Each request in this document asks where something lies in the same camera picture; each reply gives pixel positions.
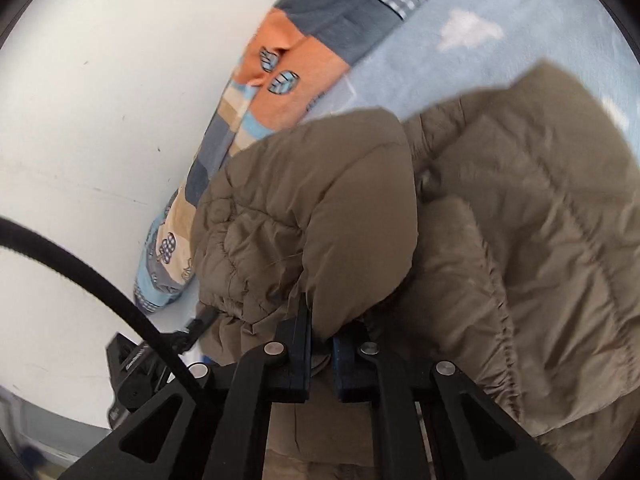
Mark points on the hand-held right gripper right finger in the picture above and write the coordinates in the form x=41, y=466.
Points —
x=345, y=370

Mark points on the brown padded jacket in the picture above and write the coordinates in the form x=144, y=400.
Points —
x=325, y=200

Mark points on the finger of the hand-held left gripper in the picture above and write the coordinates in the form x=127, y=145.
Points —
x=197, y=327

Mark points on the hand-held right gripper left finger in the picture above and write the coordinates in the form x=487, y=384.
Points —
x=300, y=365

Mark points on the patchwork printed quilt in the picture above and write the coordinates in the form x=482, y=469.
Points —
x=310, y=55

